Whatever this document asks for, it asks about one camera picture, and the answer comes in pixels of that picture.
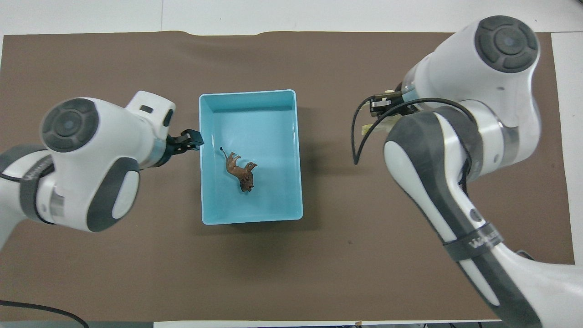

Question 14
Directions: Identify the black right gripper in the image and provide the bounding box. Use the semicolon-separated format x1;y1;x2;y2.
369;91;405;118

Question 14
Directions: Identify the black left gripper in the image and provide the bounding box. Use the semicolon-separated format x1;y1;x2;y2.
157;129;205;168

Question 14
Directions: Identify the brown lion toy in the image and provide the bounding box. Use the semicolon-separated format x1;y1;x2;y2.
220;147;258;192

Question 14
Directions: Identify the light blue storage box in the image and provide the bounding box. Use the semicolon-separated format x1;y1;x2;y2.
199;89;304;226

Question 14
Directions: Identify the brown table mat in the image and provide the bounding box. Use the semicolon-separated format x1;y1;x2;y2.
0;31;575;322

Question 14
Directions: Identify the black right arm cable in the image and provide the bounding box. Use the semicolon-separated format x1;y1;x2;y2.
352;97;478;184

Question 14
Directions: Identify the black cable on table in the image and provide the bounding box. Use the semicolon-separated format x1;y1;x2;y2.
0;300;90;328

